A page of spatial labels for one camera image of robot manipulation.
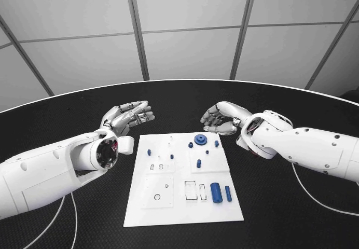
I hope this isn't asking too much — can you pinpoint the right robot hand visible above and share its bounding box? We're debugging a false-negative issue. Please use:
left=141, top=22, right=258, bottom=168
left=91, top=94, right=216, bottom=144
left=200, top=101, right=254, bottom=136

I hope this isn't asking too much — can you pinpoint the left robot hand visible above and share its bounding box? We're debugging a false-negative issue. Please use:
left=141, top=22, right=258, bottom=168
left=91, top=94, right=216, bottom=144
left=98, top=100, right=156, bottom=137

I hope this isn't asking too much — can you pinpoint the white task board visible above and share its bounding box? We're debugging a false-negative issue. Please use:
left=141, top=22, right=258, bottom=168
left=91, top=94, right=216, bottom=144
left=123, top=131, right=245, bottom=228

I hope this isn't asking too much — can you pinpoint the blue gear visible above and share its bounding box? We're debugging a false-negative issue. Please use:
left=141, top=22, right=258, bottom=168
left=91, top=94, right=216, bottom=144
left=193, top=134, right=209, bottom=146

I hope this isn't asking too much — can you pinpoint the large blue cylinder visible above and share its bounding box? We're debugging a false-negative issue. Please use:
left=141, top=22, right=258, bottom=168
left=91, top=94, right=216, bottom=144
left=209, top=182, right=223, bottom=204

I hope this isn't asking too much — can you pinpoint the white cable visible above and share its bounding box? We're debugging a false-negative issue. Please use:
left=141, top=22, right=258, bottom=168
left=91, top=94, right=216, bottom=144
left=291, top=162, right=359, bottom=216
left=29, top=191, right=78, bottom=249

